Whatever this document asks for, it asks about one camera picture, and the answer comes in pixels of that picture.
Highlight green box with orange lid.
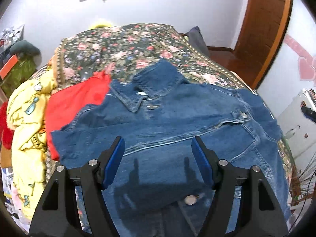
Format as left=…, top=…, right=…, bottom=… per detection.
left=1, top=55, right=36, bottom=98

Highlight red fluffy fabric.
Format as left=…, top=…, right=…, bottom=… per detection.
left=0, top=101, right=14, bottom=149

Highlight blue jeans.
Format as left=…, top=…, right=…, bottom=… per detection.
left=74, top=148, right=292, bottom=237

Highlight white cabinet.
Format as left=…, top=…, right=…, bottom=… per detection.
left=277, top=88, right=315, bottom=173

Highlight yellow cartoon print blanket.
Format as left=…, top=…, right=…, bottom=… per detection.
left=7, top=69, right=57, bottom=219

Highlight floral bedspread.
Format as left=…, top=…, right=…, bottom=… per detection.
left=55, top=23, right=247, bottom=90

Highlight red garment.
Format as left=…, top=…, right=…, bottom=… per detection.
left=46, top=71, right=111, bottom=161

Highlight pink heart wall decoration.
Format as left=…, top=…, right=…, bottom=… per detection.
left=283, top=34, right=315, bottom=86

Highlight brown wooden door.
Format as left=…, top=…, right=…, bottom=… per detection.
left=234, top=0, right=292, bottom=89

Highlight dark grey bag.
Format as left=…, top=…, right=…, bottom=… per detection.
left=185, top=26, right=210, bottom=58

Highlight blue denim jacket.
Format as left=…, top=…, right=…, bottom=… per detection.
left=51, top=58, right=283, bottom=210

